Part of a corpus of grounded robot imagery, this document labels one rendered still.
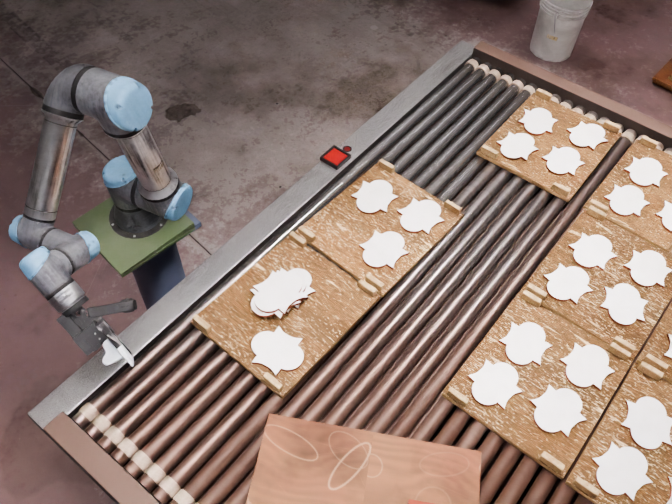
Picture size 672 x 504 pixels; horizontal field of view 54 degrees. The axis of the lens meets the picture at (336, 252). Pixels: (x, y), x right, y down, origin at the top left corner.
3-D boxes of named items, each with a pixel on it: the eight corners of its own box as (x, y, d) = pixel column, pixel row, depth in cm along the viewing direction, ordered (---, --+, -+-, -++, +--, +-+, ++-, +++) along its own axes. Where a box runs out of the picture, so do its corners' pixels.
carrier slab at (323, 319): (190, 323, 184) (189, 320, 182) (290, 236, 203) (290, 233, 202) (282, 399, 170) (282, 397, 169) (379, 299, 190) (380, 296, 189)
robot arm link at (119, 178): (126, 174, 206) (114, 144, 195) (163, 189, 203) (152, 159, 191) (103, 202, 200) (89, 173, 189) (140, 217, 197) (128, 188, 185)
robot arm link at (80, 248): (66, 219, 167) (34, 239, 159) (103, 235, 165) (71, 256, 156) (69, 244, 172) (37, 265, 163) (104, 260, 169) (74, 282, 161)
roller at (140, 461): (125, 470, 163) (120, 463, 159) (514, 84, 257) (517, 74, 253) (138, 483, 161) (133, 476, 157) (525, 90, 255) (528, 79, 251)
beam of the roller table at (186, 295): (34, 422, 172) (26, 413, 167) (459, 52, 272) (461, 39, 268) (54, 442, 169) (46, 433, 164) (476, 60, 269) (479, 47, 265)
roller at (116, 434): (98, 445, 167) (93, 438, 163) (491, 74, 261) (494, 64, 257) (111, 457, 165) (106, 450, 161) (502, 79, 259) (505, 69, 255)
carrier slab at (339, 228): (294, 234, 204) (294, 231, 202) (378, 164, 223) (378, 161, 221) (382, 298, 190) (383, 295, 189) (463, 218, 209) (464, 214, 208)
